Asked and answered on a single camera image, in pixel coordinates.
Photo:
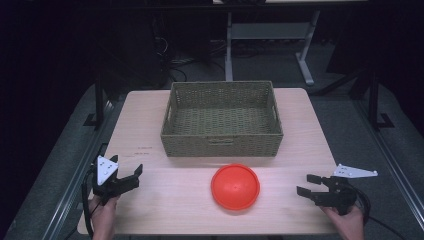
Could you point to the green woven basket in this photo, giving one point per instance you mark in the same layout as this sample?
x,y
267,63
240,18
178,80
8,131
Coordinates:
x,y
220,145

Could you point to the black metal stand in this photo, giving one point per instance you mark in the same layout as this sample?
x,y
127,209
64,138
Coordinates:
x,y
99,100
375,100

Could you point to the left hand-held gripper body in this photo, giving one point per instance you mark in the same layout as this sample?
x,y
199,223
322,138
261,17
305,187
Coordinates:
x,y
106,183

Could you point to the grey metal desk frame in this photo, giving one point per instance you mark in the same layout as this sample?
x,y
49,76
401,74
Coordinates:
x,y
266,31

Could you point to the person's right hand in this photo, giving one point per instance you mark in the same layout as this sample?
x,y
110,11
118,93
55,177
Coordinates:
x,y
348,224

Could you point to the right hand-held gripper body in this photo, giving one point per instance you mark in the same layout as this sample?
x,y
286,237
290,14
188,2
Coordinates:
x,y
340,195

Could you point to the orange plastic bowl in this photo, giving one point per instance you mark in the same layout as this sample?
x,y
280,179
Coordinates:
x,y
235,186

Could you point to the aluminium rail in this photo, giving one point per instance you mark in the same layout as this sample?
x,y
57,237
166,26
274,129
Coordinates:
x,y
393,173
71,190

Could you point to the person's left hand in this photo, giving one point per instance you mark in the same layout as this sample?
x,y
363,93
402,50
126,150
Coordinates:
x,y
104,216

